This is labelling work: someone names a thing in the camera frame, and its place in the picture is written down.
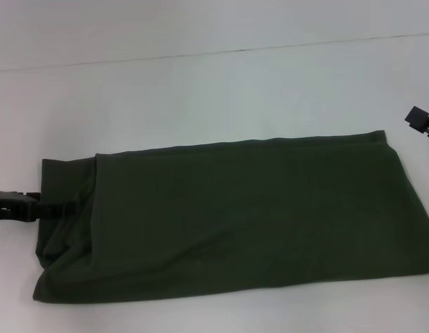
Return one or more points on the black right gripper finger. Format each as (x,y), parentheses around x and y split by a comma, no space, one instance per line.
(421,119)

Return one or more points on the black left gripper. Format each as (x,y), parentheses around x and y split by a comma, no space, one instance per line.
(13,206)

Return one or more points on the dark green printed T-shirt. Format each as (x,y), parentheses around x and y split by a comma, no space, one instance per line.
(235,215)

